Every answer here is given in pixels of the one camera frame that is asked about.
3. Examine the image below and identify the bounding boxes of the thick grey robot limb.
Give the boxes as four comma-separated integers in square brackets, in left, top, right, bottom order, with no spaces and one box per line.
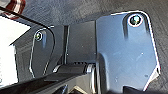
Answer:
[0,61,100,94]

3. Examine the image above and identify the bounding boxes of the small round metal connector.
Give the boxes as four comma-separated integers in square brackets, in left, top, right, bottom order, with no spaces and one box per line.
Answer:
[34,31,45,42]
[128,13,143,28]

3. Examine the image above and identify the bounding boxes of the thin black cable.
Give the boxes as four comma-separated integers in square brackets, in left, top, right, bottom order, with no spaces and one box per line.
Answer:
[0,6,56,30]

